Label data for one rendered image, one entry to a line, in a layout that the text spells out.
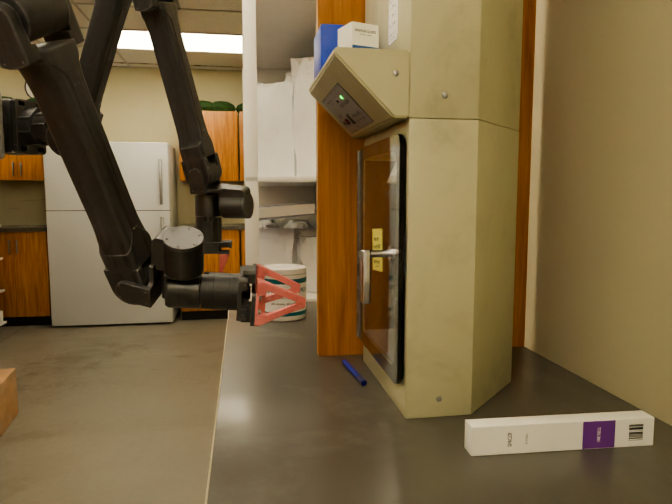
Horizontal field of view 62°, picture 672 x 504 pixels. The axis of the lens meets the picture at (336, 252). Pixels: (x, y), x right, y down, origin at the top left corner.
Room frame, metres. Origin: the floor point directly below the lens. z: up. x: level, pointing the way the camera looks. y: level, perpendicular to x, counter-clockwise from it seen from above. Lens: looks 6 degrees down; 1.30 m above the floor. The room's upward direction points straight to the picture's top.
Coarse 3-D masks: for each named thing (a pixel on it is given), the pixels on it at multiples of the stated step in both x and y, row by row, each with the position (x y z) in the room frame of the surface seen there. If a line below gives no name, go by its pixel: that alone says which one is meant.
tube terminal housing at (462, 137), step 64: (384, 0) 1.02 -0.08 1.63; (448, 0) 0.87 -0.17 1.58; (512, 0) 0.99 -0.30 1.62; (448, 64) 0.87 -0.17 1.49; (512, 64) 1.00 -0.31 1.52; (448, 128) 0.87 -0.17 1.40; (512, 128) 1.01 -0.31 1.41; (448, 192) 0.87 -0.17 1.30; (512, 192) 1.01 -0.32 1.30; (448, 256) 0.87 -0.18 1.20; (512, 256) 1.02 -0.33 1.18; (448, 320) 0.87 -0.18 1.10; (512, 320) 1.03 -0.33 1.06; (384, 384) 0.99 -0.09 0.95; (448, 384) 0.87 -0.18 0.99
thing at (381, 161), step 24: (384, 144) 0.96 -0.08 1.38; (384, 168) 0.96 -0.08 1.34; (384, 192) 0.95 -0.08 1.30; (384, 216) 0.95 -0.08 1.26; (384, 240) 0.95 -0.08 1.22; (384, 264) 0.95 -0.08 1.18; (384, 288) 0.95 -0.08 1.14; (384, 312) 0.95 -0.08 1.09; (384, 336) 0.95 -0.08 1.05; (384, 360) 0.94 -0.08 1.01
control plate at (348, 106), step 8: (336, 88) 0.97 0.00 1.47; (328, 96) 1.05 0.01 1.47; (336, 96) 1.01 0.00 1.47; (344, 96) 0.97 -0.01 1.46; (328, 104) 1.10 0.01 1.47; (336, 104) 1.05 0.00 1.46; (344, 104) 1.01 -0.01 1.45; (352, 104) 0.97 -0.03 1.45; (336, 112) 1.10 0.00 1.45; (344, 112) 1.05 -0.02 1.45; (352, 112) 1.01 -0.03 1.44; (360, 112) 0.97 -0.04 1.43; (360, 120) 1.01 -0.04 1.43; (368, 120) 0.97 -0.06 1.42; (352, 128) 1.10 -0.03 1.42; (360, 128) 1.05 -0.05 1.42
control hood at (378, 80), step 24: (336, 48) 0.84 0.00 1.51; (360, 48) 0.85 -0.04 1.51; (336, 72) 0.90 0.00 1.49; (360, 72) 0.85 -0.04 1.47; (384, 72) 0.85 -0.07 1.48; (408, 72) 0.86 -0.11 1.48; (360, 96) 0.90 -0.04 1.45; (384, 96) 0.85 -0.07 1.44; (408, 96) 0.86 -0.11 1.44; (336, 120) 1.15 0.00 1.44; (384, 120) 0.90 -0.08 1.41
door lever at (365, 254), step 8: (360, 256) 0.89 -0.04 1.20; (368, 256) 0.89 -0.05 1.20; (376, 256) 0.90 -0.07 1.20; (384, 256) 0.90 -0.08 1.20; (392, 256) 0.90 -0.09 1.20; (368, 264) 0.89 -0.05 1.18; (368, 272) 0.89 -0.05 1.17; (360, 280) 0.90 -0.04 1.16; (368, 280) 0.89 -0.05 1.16; (360, 288) 0.90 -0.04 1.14; (368, 288) 0.89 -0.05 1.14; (360, 296) 0.90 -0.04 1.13; (368, 296) 0.89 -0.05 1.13
